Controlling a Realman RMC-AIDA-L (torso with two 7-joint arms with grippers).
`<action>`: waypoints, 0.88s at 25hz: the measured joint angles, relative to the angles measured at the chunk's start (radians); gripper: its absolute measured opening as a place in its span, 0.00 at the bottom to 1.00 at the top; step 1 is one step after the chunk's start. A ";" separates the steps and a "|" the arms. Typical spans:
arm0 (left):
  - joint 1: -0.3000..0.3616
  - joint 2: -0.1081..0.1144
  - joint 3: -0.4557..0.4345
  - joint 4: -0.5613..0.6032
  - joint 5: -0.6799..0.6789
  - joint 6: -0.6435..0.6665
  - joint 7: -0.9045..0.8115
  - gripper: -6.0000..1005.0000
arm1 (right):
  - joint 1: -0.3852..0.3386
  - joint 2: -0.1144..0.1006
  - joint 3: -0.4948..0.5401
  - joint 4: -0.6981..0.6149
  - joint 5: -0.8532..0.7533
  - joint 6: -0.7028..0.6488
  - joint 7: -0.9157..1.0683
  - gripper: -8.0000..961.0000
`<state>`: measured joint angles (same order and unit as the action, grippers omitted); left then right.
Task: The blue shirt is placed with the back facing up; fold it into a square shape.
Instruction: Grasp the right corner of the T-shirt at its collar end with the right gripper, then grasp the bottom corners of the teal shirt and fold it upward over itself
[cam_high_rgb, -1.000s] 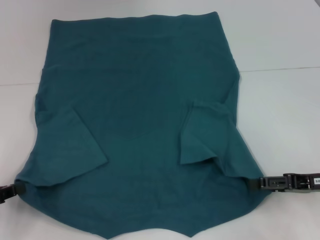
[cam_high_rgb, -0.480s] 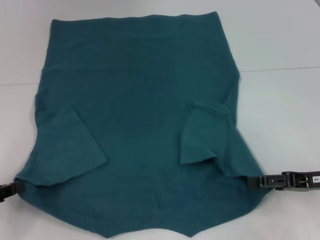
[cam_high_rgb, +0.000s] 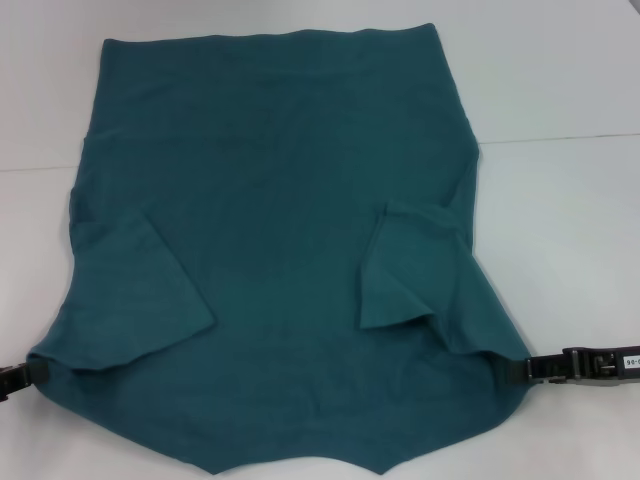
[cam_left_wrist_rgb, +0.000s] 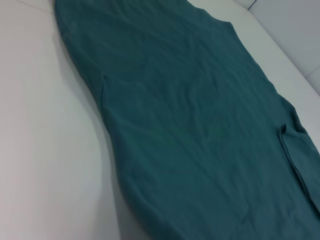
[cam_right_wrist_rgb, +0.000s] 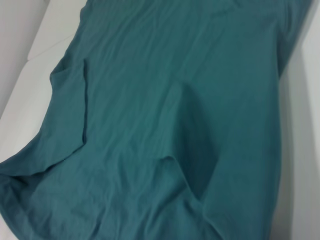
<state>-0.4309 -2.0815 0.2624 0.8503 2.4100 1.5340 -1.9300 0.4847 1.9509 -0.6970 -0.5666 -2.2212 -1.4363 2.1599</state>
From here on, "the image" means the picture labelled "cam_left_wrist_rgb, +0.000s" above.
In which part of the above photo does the teal blue shirt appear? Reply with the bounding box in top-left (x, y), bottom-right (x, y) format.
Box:
top-left (53, 0), bottom-right (320, 240)

